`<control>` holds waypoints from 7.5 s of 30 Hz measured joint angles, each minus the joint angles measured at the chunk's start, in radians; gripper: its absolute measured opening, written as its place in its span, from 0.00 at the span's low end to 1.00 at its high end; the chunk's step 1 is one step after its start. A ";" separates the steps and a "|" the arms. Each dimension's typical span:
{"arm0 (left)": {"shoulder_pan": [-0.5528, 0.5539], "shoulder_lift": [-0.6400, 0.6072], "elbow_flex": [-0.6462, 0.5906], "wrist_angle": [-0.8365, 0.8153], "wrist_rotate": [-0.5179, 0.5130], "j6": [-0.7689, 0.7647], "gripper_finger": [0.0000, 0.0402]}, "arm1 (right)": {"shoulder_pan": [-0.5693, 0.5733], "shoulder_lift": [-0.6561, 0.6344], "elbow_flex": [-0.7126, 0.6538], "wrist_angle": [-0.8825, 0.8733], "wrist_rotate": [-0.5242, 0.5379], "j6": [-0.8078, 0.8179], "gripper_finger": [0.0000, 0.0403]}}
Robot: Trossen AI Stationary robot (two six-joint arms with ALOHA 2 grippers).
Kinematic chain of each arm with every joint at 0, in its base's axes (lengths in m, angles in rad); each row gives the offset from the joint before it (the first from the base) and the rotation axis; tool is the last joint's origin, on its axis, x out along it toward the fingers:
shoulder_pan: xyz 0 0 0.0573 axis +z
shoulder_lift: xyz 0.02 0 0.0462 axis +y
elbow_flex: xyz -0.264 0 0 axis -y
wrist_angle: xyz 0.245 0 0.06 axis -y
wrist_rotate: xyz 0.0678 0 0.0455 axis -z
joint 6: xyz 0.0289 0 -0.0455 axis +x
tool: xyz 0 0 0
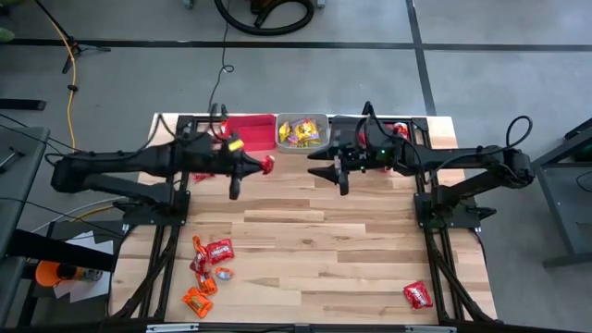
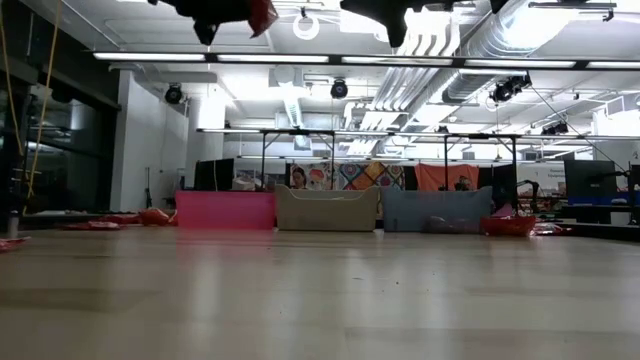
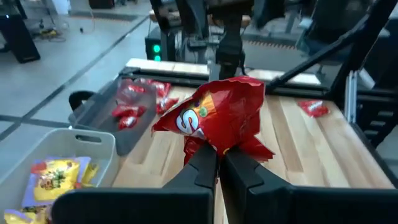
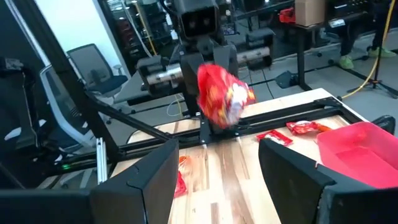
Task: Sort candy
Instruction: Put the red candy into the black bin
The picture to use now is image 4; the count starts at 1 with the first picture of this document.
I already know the black tripod stand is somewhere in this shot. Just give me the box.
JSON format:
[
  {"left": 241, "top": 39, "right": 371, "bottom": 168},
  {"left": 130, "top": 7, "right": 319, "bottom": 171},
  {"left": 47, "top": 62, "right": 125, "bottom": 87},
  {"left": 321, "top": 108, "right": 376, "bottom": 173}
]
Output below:
[{"left": 347, "top": 52, "right": 398, "bottom": 100}]

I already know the person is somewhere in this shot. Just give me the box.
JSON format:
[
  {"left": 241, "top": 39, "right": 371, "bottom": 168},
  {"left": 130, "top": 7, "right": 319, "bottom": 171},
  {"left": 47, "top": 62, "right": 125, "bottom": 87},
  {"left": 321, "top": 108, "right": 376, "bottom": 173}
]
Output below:
[{"left": 338, "top": 0, "right": 398, "bottom": 70}]

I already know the silver aluminium extrusion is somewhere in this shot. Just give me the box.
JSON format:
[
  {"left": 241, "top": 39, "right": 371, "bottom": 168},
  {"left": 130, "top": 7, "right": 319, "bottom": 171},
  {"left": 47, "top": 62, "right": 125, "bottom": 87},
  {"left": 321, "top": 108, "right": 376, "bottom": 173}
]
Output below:
[{"left": 95, "top": 138, "right": 109, "bottom": 185}]

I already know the white floor cable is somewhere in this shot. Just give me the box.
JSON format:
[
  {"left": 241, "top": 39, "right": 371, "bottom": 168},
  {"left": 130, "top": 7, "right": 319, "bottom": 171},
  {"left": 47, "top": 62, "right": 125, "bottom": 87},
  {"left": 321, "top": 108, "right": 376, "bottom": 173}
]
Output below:
[{"left": 165, "top": 94, "right": 185, "bottom": 118}]

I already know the white-framed office chair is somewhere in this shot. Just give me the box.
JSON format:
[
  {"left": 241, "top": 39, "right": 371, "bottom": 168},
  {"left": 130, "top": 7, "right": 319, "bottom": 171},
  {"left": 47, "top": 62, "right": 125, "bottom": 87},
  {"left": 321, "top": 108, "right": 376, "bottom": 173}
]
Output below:
[{"left": 39, "top": 63, "right": 98, "bottom": 147}]

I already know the pink plastic bin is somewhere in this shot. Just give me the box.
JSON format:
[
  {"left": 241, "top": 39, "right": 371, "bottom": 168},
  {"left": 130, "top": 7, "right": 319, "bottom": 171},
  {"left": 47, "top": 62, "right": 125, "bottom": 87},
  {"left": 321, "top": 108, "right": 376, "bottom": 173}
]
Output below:
[{"left": 316, "top": 121, "right": 398, "bottom": 190}]

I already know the yellow floor cable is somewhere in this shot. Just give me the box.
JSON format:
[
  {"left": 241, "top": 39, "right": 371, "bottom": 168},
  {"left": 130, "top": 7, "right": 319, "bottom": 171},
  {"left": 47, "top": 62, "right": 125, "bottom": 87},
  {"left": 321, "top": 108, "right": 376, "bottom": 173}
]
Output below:
[{"left": 341, "top": 0, "right": 396, "bottom": 100}]

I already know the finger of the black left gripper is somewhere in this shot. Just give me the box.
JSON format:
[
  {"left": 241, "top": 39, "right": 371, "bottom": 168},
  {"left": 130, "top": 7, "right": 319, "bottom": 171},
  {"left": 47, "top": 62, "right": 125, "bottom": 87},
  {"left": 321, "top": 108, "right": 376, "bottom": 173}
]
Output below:
[
  {"left": 136, "top": 52, "right": 205, "bottom": 121},
  {"left": 213, "top": 27, "right": 276, "bottom": 75}
]

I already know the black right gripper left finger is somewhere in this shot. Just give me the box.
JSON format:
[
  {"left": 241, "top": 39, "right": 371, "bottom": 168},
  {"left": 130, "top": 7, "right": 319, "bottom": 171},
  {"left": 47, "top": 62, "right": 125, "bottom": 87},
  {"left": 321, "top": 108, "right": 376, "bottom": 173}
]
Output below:
[{"left": 0, "top": 139, "right": 180, "bottom": 224}]

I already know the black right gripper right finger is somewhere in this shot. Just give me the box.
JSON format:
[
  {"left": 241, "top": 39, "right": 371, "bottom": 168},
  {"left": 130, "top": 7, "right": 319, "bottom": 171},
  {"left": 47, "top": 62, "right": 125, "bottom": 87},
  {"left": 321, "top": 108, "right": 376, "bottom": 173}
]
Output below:
[{"left": 258, "top": 138, "right": 398, "bottom": 224}]

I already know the black rig upright post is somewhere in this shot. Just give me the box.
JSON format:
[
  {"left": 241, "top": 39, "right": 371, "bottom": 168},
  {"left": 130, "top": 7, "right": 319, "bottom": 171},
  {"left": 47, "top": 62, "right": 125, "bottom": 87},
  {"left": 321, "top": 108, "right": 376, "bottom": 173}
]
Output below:
[{"left": 11, "top": 0, "right": 121, "bottom": 164}]

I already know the red and white candy bag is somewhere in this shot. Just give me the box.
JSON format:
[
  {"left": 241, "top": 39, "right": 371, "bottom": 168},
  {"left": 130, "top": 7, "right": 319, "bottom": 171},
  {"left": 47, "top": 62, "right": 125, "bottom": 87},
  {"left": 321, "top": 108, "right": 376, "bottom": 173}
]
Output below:
[{"left": 196, "top": 63, "right": 257, "bottom": 129}]

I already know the dark mesh office chair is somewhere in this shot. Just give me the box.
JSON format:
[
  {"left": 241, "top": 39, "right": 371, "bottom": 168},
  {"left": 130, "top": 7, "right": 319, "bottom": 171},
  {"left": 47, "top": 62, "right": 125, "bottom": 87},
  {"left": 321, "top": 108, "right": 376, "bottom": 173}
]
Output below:
[{"left": 66, "top": 43, "right": 129, "bottom": 98}]

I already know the black aluminium table frame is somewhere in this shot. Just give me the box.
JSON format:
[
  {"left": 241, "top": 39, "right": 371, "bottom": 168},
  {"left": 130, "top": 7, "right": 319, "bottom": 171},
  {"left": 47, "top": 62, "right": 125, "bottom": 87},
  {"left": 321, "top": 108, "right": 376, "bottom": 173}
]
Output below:
[{"left": 86, "top": 93, "right": 365, "bottom": 156}]

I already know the dark equipment shelf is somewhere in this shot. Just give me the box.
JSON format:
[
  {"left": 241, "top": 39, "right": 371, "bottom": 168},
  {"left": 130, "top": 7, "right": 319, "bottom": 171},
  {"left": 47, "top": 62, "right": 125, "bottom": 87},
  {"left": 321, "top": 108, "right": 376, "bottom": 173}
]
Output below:
[{"left": 105, "top": 0, "right": 177, "bottom": 65}]

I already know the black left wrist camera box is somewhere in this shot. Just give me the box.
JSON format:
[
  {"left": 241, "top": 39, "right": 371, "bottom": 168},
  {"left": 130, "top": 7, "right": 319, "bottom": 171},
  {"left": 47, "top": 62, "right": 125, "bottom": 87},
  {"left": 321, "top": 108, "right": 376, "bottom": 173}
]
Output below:
[{"left": 179, "top": 0, "right": 221, "bottom": 41}]

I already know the red box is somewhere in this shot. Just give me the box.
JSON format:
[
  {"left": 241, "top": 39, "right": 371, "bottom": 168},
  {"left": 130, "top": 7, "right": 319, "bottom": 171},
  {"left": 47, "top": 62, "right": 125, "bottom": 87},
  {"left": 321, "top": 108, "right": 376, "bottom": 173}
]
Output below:
[{"left": 279, "top": 7, "right": 297, "bottom": 24}]

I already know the black desk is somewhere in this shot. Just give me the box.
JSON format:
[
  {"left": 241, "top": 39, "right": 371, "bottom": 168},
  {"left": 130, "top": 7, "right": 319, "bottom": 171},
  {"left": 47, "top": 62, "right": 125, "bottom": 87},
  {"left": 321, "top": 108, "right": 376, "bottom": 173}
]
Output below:
[{"left": 279, "top": 11, "right": 374, "bottom": 91}]

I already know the black floor pedal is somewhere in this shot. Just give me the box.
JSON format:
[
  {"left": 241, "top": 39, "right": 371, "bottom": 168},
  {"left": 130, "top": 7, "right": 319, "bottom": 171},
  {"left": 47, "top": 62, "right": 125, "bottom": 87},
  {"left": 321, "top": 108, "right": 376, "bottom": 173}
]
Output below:
[{"left": 274, "top": 70, "right": 300, "bottom": 90}]

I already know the cardboard box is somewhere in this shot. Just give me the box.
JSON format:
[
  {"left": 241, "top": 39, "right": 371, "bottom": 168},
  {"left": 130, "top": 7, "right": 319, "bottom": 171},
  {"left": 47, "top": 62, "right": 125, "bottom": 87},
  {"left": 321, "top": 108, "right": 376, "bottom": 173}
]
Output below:
[{"left": 294, "top": 0, "right": 327, "bottom": 28}]

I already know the red candy wrapper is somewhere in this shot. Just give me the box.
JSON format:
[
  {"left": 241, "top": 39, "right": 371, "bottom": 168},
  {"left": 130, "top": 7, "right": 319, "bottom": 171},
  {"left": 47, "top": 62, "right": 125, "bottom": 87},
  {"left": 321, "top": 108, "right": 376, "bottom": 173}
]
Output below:
[
  {"left": 285, "top": 120, "right": 321, "bottom": 136},
  {"left": 256, "top": 129, "right": 294, "bottom": 147},
  {"left": 173, "top": 170, "right": 188, "bottom": 199}
]

